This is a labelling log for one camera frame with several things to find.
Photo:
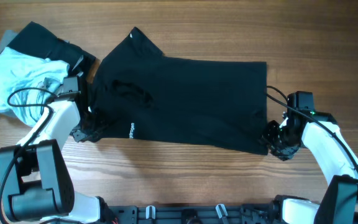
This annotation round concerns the black folded garment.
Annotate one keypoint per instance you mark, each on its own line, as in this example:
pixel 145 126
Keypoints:
pixel 37 41

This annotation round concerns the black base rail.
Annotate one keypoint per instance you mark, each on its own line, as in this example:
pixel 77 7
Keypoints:
pixel 242 214

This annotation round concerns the light blue folded garment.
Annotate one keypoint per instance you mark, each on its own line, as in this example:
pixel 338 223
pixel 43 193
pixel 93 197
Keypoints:
pixel 20 84

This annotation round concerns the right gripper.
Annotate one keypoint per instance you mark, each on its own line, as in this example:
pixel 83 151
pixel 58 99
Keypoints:
pixel 268 133

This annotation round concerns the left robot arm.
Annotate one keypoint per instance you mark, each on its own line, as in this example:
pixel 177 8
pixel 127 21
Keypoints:
pixel 35 184

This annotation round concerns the black t-shirt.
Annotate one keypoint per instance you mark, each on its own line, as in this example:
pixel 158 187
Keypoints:
pixel 139 93

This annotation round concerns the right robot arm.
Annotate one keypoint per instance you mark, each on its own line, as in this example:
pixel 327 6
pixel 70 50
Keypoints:
pixel 304 127

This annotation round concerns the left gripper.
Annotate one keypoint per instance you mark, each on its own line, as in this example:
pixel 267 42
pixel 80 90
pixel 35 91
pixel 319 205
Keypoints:
pixel 102 123

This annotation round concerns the grey folded garment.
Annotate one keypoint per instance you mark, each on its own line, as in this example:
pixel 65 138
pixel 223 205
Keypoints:
pixel 6 39

